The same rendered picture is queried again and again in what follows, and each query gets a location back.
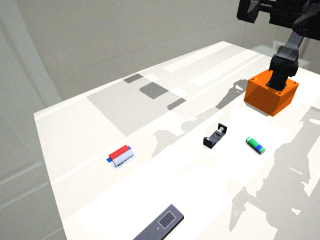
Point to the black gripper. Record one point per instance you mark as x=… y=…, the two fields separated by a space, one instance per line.
x=285 y=13

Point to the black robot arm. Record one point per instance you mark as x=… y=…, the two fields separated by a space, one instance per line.
x=284 y=63

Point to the green battery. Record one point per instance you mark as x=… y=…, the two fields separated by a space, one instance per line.
x=251 y=142

